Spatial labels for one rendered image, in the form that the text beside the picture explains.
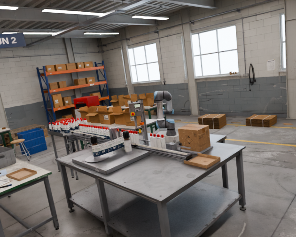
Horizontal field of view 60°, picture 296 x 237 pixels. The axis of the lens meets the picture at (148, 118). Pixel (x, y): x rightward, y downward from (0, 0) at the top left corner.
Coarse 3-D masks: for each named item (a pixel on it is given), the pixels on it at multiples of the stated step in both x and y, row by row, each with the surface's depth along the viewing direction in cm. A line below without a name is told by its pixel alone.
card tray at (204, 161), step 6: (198, 156) 296; (204, 156) 290; (210, 156) 284; (216, 156) 279; (186, 162) 278; (192, 162) 272; (198, 162) 278; (204, 162) 275; (210, 162) 273; (216, 162) 270
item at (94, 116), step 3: (87, 114) 619; (90, 114) 612; (93, 114) 605; (96, 114) 609; (90, 117) 625; (93, 117) 618; (96, 117) 611; (99, 117) 607; (93, 120) 621; (96, 120) 615; (99, 120) 608
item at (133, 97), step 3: (126, 96) 836; (129, 96) 844; (132, 96) 808; (135, 96) 816; (126, 99) 820; (129, 99) 809; (132, 99) 809; (135, 99) 817; (126, 102) 822; (129, 102) 812; (126, 105) 826
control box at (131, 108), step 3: (135, 102) 351; (138, 102) 349; (129, 105) 347; (132, 105) 348; (129, 108) 348; (132, 108) 348; (135, 108) 349; (138, 108) 349; (132, 111) 349; (138, 111) 350; (141, 111) 351; (135, 114) 350; (138, 114) 351; (141, 114) 351
